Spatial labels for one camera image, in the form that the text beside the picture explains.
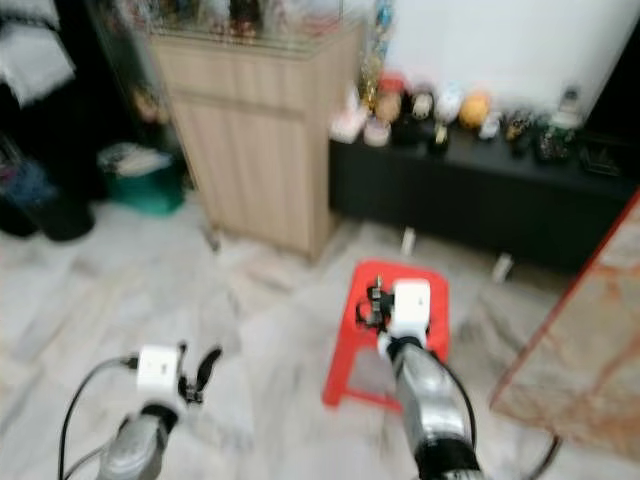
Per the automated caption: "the red plastic stool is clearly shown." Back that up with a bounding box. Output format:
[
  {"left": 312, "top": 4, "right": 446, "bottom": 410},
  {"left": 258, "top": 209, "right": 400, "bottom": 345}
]
[{"left": 322, "top": 258, "right": 451, "bottom": 413}]

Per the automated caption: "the black low sideboard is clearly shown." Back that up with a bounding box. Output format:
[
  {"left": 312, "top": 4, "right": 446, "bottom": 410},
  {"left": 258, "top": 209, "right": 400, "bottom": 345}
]
[{"left": 328, "top": 125, "right": 619, "bottom": 283}]

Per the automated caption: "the black figurine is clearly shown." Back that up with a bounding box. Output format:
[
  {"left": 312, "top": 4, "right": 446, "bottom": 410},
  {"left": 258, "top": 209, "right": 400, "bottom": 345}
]
[{"left": 405, "top": 85, "right": 439, "bottom": 149}]

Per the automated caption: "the green storage box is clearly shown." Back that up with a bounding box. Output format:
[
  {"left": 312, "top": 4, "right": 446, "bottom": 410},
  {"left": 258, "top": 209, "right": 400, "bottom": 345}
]
[{"left": 98, "top": 142, "right": 187, "bottom": 216}]

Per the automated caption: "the light wooden cabinet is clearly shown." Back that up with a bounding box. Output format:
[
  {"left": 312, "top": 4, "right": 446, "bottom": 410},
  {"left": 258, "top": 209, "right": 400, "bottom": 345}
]
[{"left": 150, "top": 25, "right": 364, "bottom": 263}]

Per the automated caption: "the red capped figurine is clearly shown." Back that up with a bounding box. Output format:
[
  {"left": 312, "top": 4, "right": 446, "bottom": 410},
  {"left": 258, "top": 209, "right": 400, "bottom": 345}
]
[{"left": 375, "top": 72, "right": 408, "bottom": 126}]

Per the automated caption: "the white figurine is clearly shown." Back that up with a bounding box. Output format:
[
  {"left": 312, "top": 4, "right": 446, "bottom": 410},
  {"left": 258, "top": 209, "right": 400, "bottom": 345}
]
[{"left": 435, "top": 83, "right": 464, "bottom": 126}]

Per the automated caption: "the marble pattern folding table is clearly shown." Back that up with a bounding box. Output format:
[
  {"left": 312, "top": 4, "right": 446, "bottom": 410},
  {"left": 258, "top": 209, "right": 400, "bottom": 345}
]
[{"left": 490, "top": 190, "right": 640, "bottom": 461}]

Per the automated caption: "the orange round figurine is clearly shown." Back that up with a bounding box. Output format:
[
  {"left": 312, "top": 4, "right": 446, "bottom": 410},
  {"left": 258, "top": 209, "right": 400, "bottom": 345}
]
[{"left": 458, "top": 90, "right": 494, "bottom": 129}]

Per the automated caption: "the black bin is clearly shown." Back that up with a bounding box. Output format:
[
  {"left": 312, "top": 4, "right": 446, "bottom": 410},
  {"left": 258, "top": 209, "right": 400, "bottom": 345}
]
[{"left": 32, "top": 185, "right": 96, "bottom": 243}]

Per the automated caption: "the glass display case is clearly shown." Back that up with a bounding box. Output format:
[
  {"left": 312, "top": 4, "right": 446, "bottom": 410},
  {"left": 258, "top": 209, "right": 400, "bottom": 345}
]
[{"left": 145, "top": 0, "right": 371, "bottom": 53}]

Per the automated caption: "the white cloth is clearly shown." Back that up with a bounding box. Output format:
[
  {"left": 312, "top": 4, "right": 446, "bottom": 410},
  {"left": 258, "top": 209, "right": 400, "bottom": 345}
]
[{"left": 0, "top": 25, "right": 76, "bottom": 106}]

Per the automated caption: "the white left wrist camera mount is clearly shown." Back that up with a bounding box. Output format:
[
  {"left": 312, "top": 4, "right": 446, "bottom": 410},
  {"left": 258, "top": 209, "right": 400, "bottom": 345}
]
[{"left": 137, "top": 344, "right": 182, "bottom": 392}]

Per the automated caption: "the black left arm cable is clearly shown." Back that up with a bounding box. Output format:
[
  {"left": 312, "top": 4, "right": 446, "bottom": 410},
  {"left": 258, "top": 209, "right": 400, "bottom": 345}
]
[{"left": 58, "top": 355, "right": 140, "bottom": 480}]

